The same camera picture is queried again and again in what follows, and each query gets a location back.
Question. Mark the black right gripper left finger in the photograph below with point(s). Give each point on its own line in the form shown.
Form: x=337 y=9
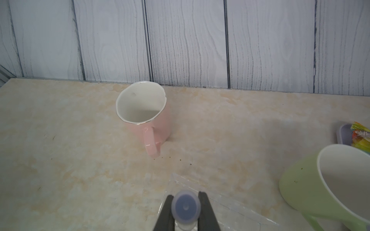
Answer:
x=165 y=221

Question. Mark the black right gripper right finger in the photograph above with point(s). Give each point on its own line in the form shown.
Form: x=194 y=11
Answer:
x=207 y=220

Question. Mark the lilac lip balm tube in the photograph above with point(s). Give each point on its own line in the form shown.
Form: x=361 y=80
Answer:
x=186 y=209

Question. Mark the clear acrylic lipstick organizer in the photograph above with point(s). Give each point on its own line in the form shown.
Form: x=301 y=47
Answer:
x=231 y=214

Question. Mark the pink ceramic mug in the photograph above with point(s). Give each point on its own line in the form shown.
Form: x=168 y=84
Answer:
x=143 y=107

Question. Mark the light green ceramic mug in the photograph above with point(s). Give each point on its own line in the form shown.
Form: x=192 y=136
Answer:
x=333 y=184

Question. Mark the lilac plastic tray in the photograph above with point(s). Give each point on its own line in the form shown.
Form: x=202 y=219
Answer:
x=344 y=134

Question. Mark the Fox's fruits candy bag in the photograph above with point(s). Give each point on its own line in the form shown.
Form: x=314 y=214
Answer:
x=360 y=137

